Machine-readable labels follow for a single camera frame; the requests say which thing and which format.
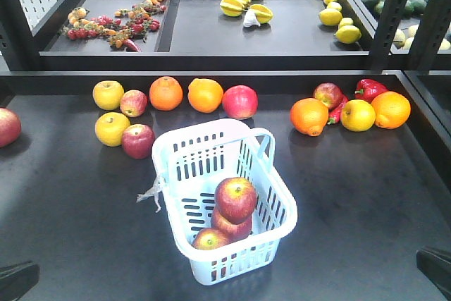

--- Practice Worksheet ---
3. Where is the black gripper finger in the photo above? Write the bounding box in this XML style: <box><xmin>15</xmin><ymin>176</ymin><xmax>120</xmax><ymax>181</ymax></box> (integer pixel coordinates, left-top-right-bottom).
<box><xmin>416</xmin><ymin>247</ymin><xmax>450</xmax><ymax>297</ymax></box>
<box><xmin>1</xmin><ymin>261</ymin><xmax>39</xmax><ymax>301</ymax></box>

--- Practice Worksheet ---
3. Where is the light blue plastic basket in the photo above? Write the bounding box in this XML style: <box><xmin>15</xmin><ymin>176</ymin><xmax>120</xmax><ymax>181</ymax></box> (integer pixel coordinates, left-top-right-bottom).
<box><xmin>138</xmin><ymin>118</ymin><xmax>297</xmax><ymax>285</ymax></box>

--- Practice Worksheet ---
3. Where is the orange far right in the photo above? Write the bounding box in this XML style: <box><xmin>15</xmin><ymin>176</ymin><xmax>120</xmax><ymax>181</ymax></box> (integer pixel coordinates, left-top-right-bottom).
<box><xmin>371</xmin><ymin>91</ymin><xmax>411</xmax><ymax>129</ymax></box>

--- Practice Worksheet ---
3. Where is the yellow apple right group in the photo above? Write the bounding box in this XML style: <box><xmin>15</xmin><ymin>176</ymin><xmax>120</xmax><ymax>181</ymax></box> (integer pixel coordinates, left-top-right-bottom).
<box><xmin>340</xmin><ymin>99</ymin><xmax>376</xmax><ymax>132</ymax></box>

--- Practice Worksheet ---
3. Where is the yellow apple front left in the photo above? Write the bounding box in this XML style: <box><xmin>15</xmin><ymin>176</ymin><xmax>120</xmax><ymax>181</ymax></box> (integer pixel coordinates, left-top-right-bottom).
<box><xmin>94</xmin><ymin>112</ymin><xmax>130</xmax><ymax>147</ymax></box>

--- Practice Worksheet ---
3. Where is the red chili pepper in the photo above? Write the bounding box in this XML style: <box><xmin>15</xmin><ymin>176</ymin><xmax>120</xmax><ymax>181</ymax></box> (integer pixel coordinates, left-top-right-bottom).
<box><xmin>327</xmin><ymin>95</ymin><xmax>349</xmax><ymax>125</ymax></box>

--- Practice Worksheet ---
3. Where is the dark red apple left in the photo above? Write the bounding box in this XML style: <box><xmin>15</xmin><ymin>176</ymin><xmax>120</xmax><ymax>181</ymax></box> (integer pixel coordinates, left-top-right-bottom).
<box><xmin>121</xmin><ymin>124</ymin><xmax>156</xmax><ymax>159</ymax></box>

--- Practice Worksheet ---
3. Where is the red bell pepper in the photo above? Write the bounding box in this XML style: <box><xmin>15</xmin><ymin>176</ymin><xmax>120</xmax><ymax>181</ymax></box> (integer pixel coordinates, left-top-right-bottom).
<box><xmin>354</xmin><ymin>79</ymin><xmax>388</xmax><ymax>103</ymax></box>

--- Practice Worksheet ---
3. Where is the orange mid right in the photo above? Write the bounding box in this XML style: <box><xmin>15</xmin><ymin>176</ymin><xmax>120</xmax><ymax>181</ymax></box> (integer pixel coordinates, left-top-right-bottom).
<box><xmin>290</xmin><ymin>97</ymin><xmax>328</xmax><ymax>137</ymax></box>

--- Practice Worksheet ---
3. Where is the red apple behind oranges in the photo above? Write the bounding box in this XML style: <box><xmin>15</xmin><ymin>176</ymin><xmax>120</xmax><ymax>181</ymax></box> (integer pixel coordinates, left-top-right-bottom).
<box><xmin>313</xmin><ymin>82</ymin><xmax>343</xmax><ymax>111</ymax></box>

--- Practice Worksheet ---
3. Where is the yellow apple back left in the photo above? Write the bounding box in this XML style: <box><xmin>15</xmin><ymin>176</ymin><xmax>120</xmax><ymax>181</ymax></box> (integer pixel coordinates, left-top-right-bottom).
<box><xmin>92</xmin><ymin>80</ymin><xmax>125</xmax><ymax>111</ymax></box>

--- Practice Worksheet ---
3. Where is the small red apple left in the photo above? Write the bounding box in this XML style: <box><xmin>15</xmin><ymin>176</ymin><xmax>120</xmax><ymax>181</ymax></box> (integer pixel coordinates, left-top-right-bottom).
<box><xmin>120</xmin><ymin>90</ymin><xmax>148</xmax><ymax>118</ymax></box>

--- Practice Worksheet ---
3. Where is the orange left of pair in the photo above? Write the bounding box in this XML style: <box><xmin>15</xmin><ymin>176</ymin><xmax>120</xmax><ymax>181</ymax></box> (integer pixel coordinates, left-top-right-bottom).
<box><xmin>149</xmin><ymin>76</ymin><xmax>183</xmax><ymax>111</ymax></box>

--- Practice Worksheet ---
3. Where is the orange of pair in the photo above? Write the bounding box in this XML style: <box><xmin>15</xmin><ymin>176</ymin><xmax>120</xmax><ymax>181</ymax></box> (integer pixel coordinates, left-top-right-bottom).
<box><xmin>149</xmin><ymin>76</ymin><xmax>183</xmax><ymax>111</ymax></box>
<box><xmin>187</xmin><ymin>78</ymin><xmax>224</xmax><ymax>113</ymax></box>

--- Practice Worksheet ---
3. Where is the yellow lemon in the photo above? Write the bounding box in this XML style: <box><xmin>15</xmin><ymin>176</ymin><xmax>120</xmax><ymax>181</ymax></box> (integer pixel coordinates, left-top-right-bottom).
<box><xmin>335</xmin><ymin>25</ymin><xmax>362</xmax><ymax>44</ymax></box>

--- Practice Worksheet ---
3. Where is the large red apple back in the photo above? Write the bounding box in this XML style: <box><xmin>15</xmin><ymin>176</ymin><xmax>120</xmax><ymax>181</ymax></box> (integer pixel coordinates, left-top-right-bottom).
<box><xmin>222</xmin><ymin>85</ymin><xmax>259</xmax><ymax>120</ymax></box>

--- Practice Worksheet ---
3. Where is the orange right of pair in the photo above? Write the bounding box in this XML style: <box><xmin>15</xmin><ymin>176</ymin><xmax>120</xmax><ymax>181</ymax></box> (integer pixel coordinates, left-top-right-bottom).
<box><xmin>187</xmin><ymin>78</ymin><xmax>224</xmax><ymax>113</ymax></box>

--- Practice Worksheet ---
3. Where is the cherry tomato vine pile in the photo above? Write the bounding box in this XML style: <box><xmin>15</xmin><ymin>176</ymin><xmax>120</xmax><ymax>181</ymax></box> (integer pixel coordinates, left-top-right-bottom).
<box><xmin>58</xmin><ymin>0</ymin><xmax>167</xmax><ymax>52</ymax></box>

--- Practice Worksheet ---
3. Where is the white garlic bulb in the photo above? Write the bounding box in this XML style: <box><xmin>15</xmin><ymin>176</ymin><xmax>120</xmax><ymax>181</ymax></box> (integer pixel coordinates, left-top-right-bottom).
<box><xmin>242</xmin><ymin>9</ymin><xmax>261</xmax><ymax>28</ymax></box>

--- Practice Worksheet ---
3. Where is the black perforated shelf post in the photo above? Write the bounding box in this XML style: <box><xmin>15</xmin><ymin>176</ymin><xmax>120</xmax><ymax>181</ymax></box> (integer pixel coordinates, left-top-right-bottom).
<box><xmin>369</xmin><ymin>0</ymin><xmax>407</xmax><ymax>73</ymax></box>

